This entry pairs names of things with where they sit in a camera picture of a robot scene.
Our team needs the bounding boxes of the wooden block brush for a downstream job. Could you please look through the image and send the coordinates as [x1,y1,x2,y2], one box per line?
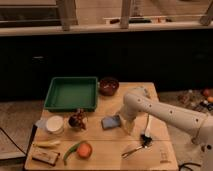
[32,148,60,166]

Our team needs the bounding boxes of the metal spoon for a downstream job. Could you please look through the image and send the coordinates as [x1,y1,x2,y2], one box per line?
[121,143,151,158]

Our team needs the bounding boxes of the orange fruit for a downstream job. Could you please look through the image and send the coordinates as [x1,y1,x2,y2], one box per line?
[77,143,92,159]

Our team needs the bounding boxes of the yellow corn cob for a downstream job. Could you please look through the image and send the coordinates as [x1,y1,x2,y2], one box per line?
[33,140,61,148]

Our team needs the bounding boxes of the brown pinecone figurine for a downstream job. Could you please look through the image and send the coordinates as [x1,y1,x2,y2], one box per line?
[68,109,86,130]

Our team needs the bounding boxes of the white cup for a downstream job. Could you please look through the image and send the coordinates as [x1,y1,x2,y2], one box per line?
[45,116,64,134]

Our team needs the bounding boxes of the green chili pepper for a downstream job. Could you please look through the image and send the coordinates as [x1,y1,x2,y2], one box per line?
[63,141,84,165]

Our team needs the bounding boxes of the blue sponge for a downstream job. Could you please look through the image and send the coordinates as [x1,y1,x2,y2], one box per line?
[101,115,121,130]

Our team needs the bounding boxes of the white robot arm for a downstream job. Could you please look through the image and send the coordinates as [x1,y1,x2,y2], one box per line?
[120,87,213,150]

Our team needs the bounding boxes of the black cable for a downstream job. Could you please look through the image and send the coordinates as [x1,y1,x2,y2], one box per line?
[0,126,27,156]

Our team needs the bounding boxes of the green plastic tray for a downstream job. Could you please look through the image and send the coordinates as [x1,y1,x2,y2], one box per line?
[44,77,98,112]

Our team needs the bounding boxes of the dark red bowl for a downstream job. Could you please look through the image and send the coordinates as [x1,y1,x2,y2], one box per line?
[99,77,119,96]

